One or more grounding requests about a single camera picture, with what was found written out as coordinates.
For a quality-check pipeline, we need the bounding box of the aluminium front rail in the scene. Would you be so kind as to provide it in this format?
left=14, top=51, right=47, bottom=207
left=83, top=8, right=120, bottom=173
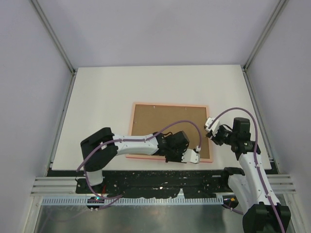
left=31, top=174, right=296, bottom=196

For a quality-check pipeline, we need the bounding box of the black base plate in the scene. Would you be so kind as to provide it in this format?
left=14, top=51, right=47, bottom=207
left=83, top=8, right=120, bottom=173
left=75, top=170, right=249, bottom=199

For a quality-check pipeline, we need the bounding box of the right aluminium corner post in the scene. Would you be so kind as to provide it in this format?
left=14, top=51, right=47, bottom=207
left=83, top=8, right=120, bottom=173
left=242, top=0, right=289, bottom=72

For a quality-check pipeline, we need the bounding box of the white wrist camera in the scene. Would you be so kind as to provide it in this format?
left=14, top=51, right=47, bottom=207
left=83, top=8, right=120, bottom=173
left=204, top=117, right=221, bottom=136
left=181, top=149, right=200, bottom=164

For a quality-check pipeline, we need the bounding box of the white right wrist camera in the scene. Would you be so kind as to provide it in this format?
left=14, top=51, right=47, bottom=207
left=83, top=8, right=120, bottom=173
left=204, top=117, right=221, bottom=136

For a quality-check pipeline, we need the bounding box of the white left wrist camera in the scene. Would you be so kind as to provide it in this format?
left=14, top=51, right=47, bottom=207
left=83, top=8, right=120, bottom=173
left=181, top=149, right=200, bottom=164

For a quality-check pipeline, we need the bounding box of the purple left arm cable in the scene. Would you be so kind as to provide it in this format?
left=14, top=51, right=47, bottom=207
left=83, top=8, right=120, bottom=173
left=76, top=120, right=204, bottom=212

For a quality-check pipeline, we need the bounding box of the left aluminium corner post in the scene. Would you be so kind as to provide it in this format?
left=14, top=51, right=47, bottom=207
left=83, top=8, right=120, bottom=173
left=30, top=0, right=78, bottom=76

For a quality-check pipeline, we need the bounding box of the aluminium corner post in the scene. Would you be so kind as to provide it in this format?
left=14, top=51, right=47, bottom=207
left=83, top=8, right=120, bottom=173
left=242, top=0, right=289, bottom=72
left=30, top=0, right=78, bottom=76

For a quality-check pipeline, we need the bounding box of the white slotted cable duct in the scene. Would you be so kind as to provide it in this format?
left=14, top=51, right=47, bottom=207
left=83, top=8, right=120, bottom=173
left=41, top=196, right=223, bottom=206

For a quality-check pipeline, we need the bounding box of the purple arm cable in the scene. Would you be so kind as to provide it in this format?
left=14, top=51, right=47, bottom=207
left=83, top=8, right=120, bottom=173
left=76, top=120, right=204, bottom=212
left=210, top=107, right=286, bottom=233

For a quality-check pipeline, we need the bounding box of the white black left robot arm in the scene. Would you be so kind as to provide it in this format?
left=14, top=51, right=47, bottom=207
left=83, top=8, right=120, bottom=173
left=78, top=127, right=189, bottom=193

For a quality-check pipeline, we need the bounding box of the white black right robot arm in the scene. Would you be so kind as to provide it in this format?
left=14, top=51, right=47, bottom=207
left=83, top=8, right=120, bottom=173
left=205, top=117, right=291, bottom=233

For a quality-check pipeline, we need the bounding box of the pink picture frame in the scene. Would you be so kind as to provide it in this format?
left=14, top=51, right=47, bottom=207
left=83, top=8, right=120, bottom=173
left=126, top=103, right=213, bottom=163

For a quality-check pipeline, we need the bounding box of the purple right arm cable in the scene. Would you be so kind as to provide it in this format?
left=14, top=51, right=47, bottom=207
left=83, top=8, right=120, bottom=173
left=210, top=107, right=286, bottom=233

